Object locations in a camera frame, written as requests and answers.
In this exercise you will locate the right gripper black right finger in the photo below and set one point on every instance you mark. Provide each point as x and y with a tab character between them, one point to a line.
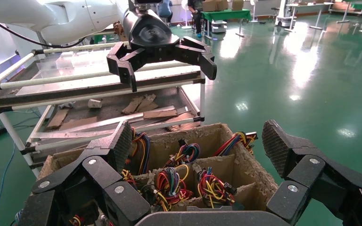
306	171

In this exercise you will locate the grey pipe connector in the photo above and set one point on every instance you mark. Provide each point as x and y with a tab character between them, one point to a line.
66	105

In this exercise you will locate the white paper cup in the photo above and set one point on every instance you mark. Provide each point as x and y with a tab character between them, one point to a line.
94	103

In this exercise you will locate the white standing fan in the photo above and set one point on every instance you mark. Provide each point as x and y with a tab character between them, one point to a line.
185	6
253	3

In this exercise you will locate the brown cardboard scrap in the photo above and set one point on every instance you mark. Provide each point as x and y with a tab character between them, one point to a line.
118	29

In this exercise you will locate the cardboard divider box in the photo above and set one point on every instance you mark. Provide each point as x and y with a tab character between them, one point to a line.
249	174

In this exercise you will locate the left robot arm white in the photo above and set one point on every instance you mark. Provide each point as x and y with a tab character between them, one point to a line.
74	18

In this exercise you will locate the person in dark clothes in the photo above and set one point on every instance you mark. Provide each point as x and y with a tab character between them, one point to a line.
196	12

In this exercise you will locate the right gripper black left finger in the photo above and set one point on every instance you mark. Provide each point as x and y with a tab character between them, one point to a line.
106	174

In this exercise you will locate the white wheeled robot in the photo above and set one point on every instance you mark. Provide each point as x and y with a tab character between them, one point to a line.
283	18

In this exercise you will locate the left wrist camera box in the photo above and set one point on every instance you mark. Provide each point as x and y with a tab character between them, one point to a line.
148	1

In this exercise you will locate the table with green cloth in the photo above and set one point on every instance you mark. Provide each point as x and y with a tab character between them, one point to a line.
226	15

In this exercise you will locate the cardboard carton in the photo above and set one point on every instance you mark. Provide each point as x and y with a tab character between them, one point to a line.
237	4
215	5

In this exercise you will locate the white frame table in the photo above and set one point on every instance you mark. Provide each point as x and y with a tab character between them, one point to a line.
309	4

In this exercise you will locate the person in blue shirt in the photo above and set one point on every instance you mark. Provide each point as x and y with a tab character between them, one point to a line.
165	9

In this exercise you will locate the white pipe rack cart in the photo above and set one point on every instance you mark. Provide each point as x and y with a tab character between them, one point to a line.
202	99

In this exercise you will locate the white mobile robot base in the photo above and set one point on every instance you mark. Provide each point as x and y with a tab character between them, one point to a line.
219	26

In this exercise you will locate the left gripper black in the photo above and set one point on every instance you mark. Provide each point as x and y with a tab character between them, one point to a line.
146	29

